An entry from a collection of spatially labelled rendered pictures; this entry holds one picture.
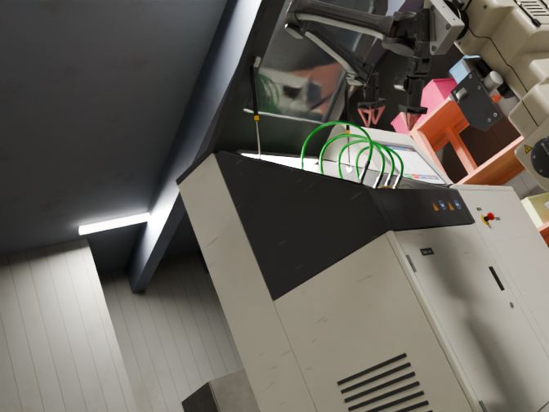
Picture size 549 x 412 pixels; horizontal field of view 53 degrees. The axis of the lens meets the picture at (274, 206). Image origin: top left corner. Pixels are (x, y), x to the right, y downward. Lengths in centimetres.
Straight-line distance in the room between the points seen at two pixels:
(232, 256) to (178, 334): 627
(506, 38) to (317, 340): 114
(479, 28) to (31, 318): 591
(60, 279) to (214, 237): 473
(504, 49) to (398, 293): 78
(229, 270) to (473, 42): 127
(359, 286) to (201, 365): 670
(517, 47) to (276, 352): 132
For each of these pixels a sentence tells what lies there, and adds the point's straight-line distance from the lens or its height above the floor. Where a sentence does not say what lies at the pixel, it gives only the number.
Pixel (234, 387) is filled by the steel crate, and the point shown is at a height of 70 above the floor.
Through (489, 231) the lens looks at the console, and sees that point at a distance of 248.
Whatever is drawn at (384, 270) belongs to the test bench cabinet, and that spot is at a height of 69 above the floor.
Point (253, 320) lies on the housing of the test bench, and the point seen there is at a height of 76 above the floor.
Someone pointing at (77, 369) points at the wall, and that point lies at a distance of 664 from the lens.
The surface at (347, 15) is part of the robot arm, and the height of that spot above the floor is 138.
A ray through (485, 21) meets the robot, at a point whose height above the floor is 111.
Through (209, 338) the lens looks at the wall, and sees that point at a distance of 858.
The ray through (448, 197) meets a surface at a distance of 231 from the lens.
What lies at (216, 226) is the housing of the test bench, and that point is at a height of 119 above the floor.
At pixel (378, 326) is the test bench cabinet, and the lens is 184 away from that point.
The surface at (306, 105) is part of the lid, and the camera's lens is 259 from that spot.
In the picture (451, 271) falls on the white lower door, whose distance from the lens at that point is 199.
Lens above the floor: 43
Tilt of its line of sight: 19 degrees up
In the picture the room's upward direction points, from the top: 23 degrees counter-clockwise
